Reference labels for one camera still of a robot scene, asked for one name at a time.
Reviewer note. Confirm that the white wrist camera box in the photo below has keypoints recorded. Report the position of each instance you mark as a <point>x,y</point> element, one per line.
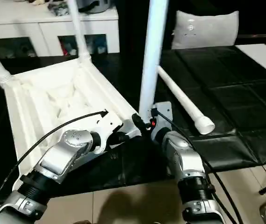
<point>104,126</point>
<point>163,112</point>

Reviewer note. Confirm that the grey black bag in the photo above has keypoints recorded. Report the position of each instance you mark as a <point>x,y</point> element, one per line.
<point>86,5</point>

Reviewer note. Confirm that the white cabinet with glass doors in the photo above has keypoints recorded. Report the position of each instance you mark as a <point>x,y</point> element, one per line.
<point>39,23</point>

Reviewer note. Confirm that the white flat board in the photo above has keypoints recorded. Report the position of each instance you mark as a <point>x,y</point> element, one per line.
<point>263,56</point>

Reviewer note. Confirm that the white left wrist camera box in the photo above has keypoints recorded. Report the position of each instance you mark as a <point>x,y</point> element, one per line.
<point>104,126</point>

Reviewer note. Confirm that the grey pillow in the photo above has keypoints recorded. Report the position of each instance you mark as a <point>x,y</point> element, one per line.
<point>207,30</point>

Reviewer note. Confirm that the white plastic table top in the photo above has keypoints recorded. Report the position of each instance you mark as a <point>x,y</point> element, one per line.
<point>53,93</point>

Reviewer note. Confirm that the black work mat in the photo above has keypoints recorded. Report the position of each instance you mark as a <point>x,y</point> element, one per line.
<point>231,93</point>

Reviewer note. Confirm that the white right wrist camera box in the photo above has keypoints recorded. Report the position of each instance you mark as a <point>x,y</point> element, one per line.
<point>163,112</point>

